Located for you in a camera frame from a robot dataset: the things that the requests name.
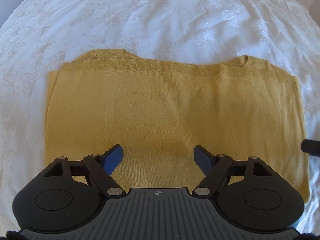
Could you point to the white embroidered bedspread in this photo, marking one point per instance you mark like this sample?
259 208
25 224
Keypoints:
42 34

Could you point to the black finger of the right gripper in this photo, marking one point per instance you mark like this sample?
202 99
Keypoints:
312 147

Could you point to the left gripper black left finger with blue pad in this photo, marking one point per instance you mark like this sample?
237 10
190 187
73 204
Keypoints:
97 170

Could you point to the mustard yellow knit garment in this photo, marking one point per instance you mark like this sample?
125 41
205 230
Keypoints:
158 111

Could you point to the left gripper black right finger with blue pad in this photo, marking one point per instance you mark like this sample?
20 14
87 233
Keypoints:
218 170

